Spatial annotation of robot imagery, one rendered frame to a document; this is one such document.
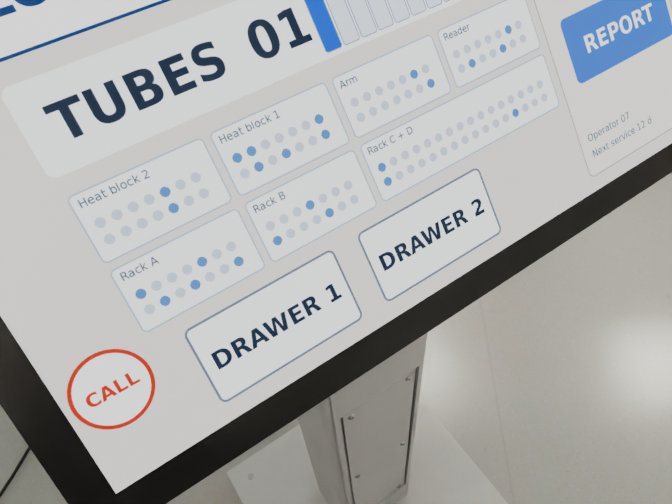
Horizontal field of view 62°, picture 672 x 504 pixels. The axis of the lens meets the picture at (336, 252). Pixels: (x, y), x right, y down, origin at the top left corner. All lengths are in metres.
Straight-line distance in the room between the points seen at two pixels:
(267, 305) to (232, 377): 0.04
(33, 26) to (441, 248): 0.24
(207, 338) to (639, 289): 1.47
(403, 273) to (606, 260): 1.39
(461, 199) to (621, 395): 1.18
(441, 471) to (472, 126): 1.01
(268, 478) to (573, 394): 0.72
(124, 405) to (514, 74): 0.30
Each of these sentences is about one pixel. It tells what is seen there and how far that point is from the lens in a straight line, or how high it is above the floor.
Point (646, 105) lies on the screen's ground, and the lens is 0.47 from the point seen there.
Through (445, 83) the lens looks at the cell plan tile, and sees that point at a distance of 0.36.
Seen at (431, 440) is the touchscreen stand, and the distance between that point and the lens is 1.32.
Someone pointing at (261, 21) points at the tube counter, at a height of 1.12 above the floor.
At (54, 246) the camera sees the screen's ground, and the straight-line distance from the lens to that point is 0.30.
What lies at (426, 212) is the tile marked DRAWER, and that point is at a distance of 0.35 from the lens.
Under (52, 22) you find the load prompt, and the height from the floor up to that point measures 1.14.
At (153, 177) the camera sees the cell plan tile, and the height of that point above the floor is 1.08.
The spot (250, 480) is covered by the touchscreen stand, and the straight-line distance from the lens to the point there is 1.32.
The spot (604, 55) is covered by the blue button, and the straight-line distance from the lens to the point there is 0.45.
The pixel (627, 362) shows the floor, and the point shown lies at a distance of 1.55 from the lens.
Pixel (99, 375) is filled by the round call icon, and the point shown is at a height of 1.02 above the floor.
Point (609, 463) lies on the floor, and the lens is 1.43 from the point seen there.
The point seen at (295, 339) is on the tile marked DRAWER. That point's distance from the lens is 0.32.
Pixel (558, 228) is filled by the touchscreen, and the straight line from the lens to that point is 0.41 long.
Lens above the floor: 1.27
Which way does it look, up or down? 52 degrees down
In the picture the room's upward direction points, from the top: 6 degrees counter-clockwise
